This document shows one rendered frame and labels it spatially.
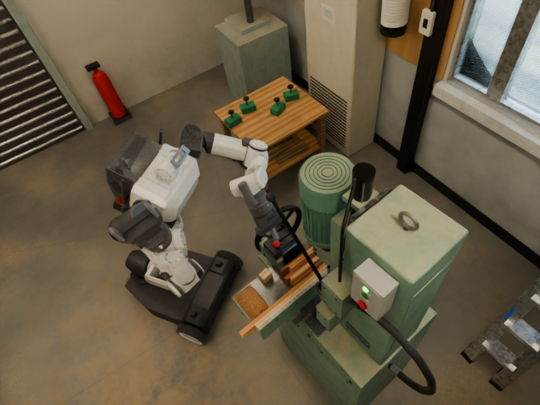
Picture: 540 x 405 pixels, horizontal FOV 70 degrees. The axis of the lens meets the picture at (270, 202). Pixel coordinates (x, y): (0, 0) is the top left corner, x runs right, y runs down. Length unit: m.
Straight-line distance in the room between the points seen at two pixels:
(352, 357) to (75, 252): 2.32
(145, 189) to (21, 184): 2.72
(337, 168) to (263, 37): 2.40
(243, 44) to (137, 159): 2.04
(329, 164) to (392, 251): 0.35
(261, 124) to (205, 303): 1.29
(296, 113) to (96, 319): 1.98
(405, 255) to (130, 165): 1.01
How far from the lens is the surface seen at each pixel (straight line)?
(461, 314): 2.70
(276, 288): 1.65
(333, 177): 1.17
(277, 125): 2.82
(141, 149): 1.58
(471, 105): 2.54
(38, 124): 4.20
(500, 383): 2.56
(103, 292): 3.02
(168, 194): 1.48
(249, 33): 3.53
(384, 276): 1.03
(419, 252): 1.03
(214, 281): 2.53
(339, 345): 1.66
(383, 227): 1.05
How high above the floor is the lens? 2.39
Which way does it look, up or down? 52 degrees down
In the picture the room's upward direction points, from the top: 11 degrees counter-clockwise
